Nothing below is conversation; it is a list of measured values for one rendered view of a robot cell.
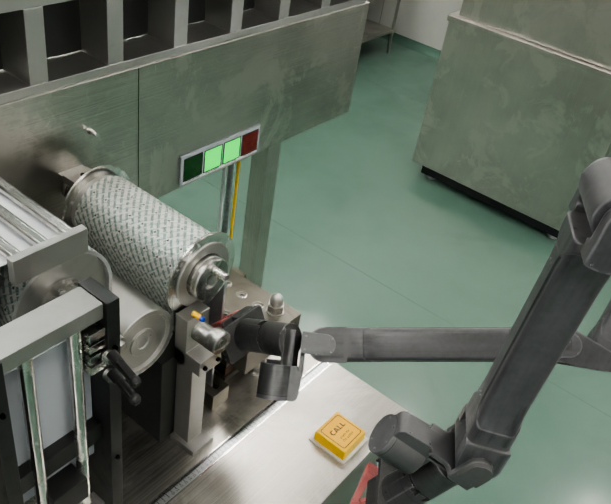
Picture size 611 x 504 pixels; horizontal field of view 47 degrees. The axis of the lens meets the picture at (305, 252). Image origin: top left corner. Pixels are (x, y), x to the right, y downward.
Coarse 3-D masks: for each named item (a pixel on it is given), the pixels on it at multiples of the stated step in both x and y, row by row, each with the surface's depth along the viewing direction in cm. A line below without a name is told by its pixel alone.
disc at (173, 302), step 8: (216, 232) 111; (200, 240) 108; (208, 240) 110; (216, 240) 111; (224, 240) 113; (232, 240) 115; (192, 248) 107; (232, 248) 116; (184, 256) 106; (232, 256) 117; (176, 264) 106; (184, 264) 108; (232, 264) 119; (176, 272) 107; (176, 280) 108; (168, 288) 107; (176, 288) 109; (168, 296) 108; (176, 296) 110; (168, 304) 110; (176, 304) 111; (176, 312) 112
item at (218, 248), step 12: (96, 180) 120; (84, 192) 119; (72, 216) 120; (204, 252) 110; (216, 252) 112; (228, 252) 115; (192, 264) 109; (180, 276) 108; (180, 288) 109; (180, 300) 111; (192, 300) 114; (204, 300) 116
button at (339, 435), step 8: (336, 416) 136; (328, 424) 134; (336, 424) 134; (344, 424) 134; (352, 424) 135; (320, 432) 132; (328, 432) 132; (336, 432) 133; (344, 432) 133; (352, 432) 133; (360, 432) 134; (320, 440) 132; (328, 440) 131; (336, 440) 131; (344, 440) 131; (352, 440) 132; (360, 440) 134; (328, 448) 132; (336, 448) 130; (344, 448) 130; (352, 448) 132; (344, 456) 130
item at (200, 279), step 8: (208, 256) 111; (216, 256) 112; (200, 264) 109; (208, 264) 109; (216, 264) 111; (224, 264) 113; (192, 272) 109; (200, 272) 109; (208, 272) 110; (192, 280) 109; (200, 280) 109; (208, 280) 111; (216, 280) 114; (192, 288) 110; (200, 288) 110; (208, 288) 113; (216, 288) 114; (200, 296) 112; (208, 296) 113
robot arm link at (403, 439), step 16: (384, 416) 95; (400, 416) 92; (384, 432) 93; (400, 432) 90; (416, 432) 91; (432, 432) 92; (448, 432) 95; (384, 448) 90; (400, 448) 91; (416, 448) 91; (432, 448) 90; (448, 448) 92; (400, 464) 92; (416, 464) 91; (448, 464) 90; (464, 464) 88; (480, 464) 87; (464, 480) 89; (480, 480) 88
